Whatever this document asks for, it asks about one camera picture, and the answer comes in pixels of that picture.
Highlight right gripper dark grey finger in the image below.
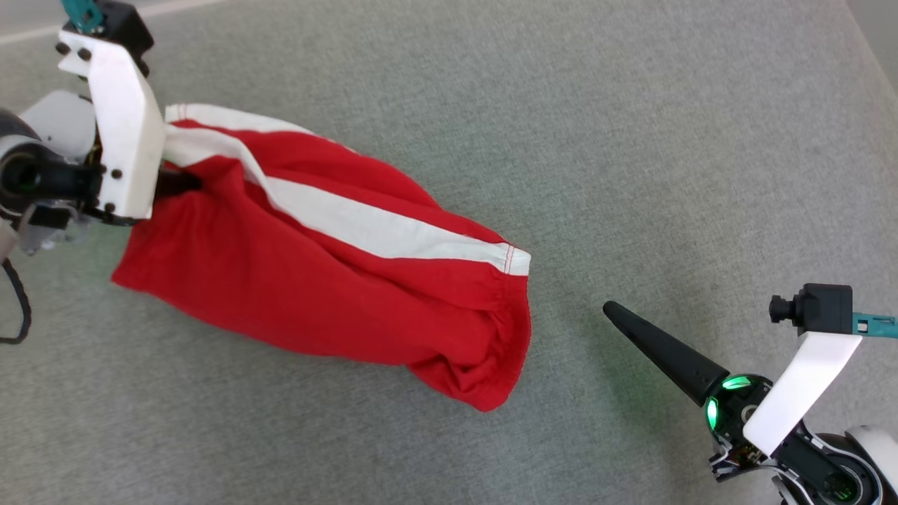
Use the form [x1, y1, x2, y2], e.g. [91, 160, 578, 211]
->
[602, 300, 732, 408]

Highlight teal camera plug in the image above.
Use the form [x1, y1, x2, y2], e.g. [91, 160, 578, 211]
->
[61, 0, 100, 34]
[852, 314, 898, 340]

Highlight red shorts with white stripes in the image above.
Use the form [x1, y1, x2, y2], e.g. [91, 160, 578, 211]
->
[111, 103, 532, 413]

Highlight teal left camera plug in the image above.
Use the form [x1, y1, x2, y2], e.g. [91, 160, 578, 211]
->
[61, 0, 100, 34]

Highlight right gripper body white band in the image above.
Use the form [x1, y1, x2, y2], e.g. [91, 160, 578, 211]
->
[704, 331, 863, 483]

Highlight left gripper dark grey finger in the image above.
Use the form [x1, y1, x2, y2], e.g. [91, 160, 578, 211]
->
[153, 168, 205, 201]

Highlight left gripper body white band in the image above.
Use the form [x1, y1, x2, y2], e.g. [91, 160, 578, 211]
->
[0, 29, 168, 253]

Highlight grey-green fabric sofa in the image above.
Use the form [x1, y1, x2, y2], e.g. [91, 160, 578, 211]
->
[0, 0, 898, 505]

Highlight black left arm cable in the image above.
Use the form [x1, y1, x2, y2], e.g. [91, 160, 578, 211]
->
[0, 257, 33, 345]

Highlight teal right camera plug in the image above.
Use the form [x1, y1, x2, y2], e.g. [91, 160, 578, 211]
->
[852, 314, 898, 340]

